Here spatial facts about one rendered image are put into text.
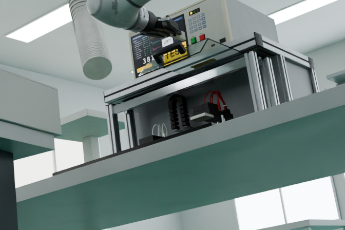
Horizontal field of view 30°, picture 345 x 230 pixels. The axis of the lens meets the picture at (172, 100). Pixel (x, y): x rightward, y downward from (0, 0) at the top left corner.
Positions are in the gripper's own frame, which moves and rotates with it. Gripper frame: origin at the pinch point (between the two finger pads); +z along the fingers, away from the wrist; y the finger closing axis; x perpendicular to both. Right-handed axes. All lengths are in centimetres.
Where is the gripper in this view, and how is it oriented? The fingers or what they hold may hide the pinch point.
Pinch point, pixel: (177, 34)
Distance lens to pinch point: 222.3
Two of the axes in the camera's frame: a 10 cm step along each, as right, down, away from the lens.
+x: -1.4, -9.5, 2.9
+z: 6.1, 1.5, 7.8
